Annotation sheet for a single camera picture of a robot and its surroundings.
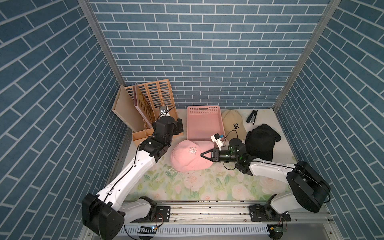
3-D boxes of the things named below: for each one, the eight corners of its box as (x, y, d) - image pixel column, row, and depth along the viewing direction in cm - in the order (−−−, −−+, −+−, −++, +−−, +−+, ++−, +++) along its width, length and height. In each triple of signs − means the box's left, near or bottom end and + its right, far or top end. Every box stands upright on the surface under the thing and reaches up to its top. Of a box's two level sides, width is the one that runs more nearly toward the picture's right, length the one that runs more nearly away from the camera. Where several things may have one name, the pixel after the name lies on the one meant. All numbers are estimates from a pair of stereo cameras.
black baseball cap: (238, 148, 101) (242, 139, 93) (256, 123, 116) (261, 113, 107) (266, 165, 93) (272, 157, 85) (281, 135, 108) (288, 126, 100)
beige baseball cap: (223, 139, 104) (225, 130, 96) (221, 118, 117) (222, 109, 109) (242, 139, 105) (246, 130, 97) (237, 118, 117) (240, 109, 109)
